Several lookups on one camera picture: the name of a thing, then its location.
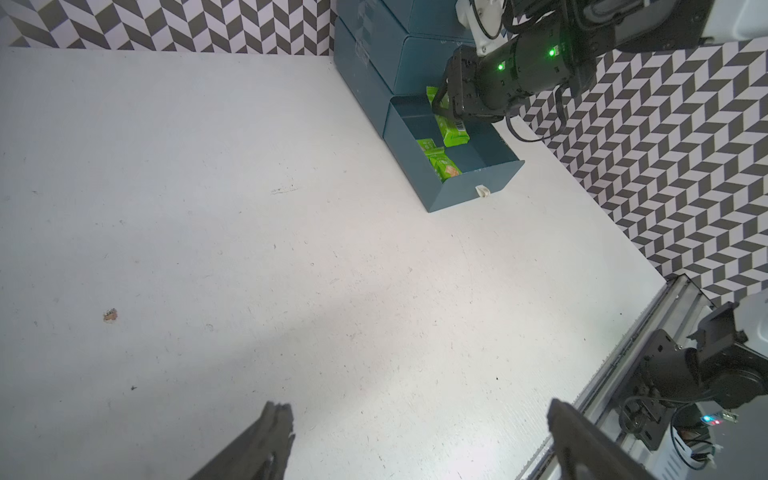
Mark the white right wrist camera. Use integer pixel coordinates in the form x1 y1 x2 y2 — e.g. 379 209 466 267
455 0 506 57

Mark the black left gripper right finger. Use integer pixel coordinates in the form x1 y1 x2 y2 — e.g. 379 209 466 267
547 398 654 480

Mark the aluminium front rail frame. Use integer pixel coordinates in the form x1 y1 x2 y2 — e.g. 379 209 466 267
515 272 768 480

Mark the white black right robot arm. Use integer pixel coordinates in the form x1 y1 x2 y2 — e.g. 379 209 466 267
431 0 767 123

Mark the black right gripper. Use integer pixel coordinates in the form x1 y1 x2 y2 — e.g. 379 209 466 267
430 35 540 134

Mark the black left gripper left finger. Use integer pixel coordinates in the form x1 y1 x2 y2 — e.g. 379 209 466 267
191 401 295 480

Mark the teal three-drawer cabinet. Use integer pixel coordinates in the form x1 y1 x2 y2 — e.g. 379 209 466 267
334 1 524 212

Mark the green cookie packet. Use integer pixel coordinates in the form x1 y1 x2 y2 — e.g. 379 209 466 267
417 138 437 154
425 147 462 182
426 85 447 111
435 115 470 148

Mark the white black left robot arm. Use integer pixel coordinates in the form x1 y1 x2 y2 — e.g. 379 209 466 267
532 291 767 479

